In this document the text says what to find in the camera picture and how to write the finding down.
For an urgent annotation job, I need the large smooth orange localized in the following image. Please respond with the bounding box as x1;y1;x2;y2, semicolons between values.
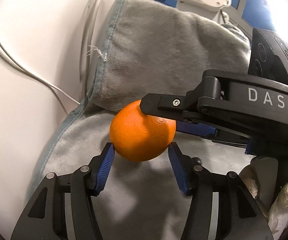
109;100;176;162

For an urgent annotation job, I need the right white gloved hand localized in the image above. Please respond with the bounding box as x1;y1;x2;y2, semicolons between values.
239;165;288;239

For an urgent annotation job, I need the grey fleece blanket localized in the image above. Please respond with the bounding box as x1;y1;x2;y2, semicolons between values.
33;0;250;239

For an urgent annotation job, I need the black tracking camera box right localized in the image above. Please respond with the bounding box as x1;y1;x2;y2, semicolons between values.
248;28;288;85

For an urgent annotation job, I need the white cable on wall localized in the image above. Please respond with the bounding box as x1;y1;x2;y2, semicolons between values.
0;12;81;116

